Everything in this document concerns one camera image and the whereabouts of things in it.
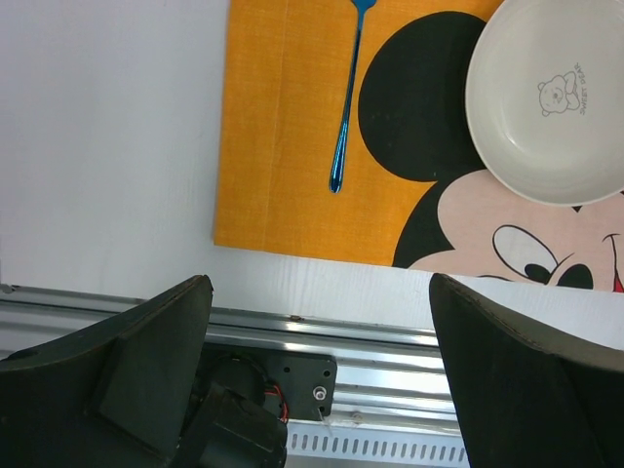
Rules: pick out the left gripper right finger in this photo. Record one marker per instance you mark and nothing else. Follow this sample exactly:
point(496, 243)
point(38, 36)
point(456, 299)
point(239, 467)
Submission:
point(526, 394)

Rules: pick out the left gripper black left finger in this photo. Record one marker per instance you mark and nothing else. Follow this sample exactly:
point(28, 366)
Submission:
point(113, 394)

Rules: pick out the orange Mickey placemat cloth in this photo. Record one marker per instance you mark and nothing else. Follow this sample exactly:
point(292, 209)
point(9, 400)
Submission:
point(415, 194)

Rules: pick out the blue fork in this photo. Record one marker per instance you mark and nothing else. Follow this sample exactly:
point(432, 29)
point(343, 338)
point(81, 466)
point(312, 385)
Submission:
point(339, 156)

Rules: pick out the white round plate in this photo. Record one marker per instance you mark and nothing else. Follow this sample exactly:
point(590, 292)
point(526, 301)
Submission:
point(544, 99)

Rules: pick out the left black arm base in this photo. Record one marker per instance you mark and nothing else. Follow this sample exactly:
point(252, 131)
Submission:
point(291, 385)

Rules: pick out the aluminium mounting rail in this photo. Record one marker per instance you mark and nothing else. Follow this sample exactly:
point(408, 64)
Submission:
point(384, 375)

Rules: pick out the slotted grey cable duct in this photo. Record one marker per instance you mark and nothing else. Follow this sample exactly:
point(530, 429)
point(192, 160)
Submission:
point(426, 450)

